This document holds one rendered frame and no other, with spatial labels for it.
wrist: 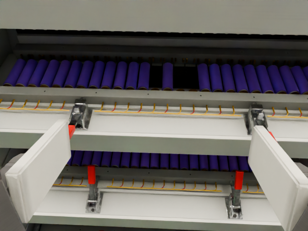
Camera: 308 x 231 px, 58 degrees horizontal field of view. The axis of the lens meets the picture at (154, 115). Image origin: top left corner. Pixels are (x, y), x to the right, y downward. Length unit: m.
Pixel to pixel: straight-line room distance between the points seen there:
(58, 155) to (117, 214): 0.38
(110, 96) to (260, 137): 0.29
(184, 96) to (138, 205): 0.24
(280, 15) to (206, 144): 0.20
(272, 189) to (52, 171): 0.13
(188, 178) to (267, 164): 0.39
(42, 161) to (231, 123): 0.33
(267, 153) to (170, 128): 0.26
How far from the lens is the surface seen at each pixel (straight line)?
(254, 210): 0.59
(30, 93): 0.48
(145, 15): 0.35
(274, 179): 0.17
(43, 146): 0.17
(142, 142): 0.43
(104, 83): 0.47
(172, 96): 0.43
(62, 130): 0.19
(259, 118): 0.43
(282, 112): 0.48
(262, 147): 0.18
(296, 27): 0.38
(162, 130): 0.42
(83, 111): 0.43
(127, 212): 0.56
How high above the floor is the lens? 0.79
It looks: 33 degrees down
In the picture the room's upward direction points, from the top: 1 degrees clockwise
